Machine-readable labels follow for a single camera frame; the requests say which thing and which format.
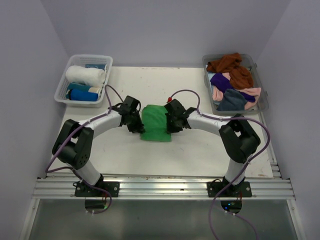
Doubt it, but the green towel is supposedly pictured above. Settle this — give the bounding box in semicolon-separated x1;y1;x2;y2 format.
140;104;172;143

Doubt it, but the white towel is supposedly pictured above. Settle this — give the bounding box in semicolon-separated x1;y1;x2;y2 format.
65;65;106;88

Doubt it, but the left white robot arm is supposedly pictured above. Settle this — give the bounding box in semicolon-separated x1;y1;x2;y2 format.
52;96;145;197

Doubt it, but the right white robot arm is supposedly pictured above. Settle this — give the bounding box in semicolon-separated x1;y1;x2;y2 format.
164;99;261;197

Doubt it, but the pink towel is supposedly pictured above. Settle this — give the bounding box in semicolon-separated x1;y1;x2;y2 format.
213;73;262;111

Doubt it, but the teal rolled towel with swirl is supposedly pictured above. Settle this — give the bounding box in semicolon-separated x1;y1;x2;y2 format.
84;63;108;73

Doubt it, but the light blue towel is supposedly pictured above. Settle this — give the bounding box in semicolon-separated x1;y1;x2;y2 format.
207;72;215;82

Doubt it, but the purple towel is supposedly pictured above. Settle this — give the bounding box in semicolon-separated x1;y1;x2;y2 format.
210;73;256;103

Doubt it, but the blue rolled towel front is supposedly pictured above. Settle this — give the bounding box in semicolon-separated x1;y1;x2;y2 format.
66;89;99;102

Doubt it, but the dark grey-blue towel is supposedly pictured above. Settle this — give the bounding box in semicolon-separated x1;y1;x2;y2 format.
217;89;247;111

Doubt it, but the teal and cream rolled towel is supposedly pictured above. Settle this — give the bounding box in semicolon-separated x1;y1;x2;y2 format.
66;83;102;95

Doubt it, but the white plastic basket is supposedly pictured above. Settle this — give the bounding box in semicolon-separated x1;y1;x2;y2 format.
54;54;113;108

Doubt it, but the brown towel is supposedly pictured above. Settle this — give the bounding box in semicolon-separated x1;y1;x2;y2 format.
206;52;254;90

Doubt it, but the clear plastic bin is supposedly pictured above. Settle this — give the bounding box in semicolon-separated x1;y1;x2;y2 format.
202;54;269;116

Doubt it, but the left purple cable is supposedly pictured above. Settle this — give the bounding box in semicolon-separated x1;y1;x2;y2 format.
44;84;126;216

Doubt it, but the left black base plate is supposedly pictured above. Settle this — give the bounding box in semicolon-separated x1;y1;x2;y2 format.
72;181;120;198

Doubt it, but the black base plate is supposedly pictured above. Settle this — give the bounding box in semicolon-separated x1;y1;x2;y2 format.
206;177;252;198
72;181;120;198

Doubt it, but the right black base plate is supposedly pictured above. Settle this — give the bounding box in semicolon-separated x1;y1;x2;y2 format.
206;177;252;198

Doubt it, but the aluminium mounting rail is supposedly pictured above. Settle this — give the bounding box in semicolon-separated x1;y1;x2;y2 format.
32;173;295;200

